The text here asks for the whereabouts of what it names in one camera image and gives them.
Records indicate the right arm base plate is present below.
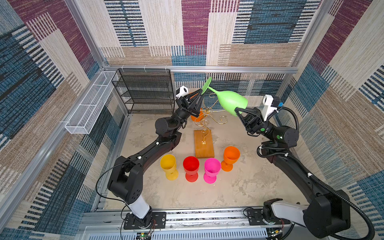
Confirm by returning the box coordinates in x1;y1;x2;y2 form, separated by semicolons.
243;208;291;226

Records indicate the aluminium front rail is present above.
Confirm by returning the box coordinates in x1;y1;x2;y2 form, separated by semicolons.
75;207;315;240

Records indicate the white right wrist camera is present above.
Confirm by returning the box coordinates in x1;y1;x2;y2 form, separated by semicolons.
262;95;283;122

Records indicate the red wine glass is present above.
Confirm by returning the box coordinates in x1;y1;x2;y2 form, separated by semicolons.
183;156;200;183

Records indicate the gold wire glass rack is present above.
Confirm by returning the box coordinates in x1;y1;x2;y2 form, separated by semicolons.
193;93;228;130

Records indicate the yellow wine glass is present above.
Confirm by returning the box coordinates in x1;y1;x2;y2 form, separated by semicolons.
161;155;179;181

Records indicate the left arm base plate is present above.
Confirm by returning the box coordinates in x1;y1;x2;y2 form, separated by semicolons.
123;210;167;230

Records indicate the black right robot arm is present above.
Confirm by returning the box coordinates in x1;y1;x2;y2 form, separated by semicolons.
235;107;375;240

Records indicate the pink wine glass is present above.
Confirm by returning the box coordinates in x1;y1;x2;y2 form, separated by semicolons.
204;158;221;184

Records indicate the orange wooden rack base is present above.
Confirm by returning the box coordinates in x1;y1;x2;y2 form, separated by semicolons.
194;130;215;159

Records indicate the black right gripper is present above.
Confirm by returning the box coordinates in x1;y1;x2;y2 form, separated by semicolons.
234;106;276;142

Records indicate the green wine glass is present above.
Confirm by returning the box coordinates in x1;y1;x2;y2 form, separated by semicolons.
202;77;248;116

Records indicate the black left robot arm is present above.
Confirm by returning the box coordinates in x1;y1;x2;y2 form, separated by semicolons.
107;89;205;227

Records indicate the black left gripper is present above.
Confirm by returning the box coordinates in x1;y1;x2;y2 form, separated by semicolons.
168;94;202;136

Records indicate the white mesh wall basket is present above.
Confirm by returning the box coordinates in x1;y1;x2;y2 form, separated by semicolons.
65;71;116;135

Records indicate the black mesh shelf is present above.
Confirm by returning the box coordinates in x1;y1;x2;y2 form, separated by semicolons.
112;69;175;115

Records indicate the orange wine glass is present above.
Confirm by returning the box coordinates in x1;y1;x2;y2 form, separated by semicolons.
191;103;203;120
221;146;241;172

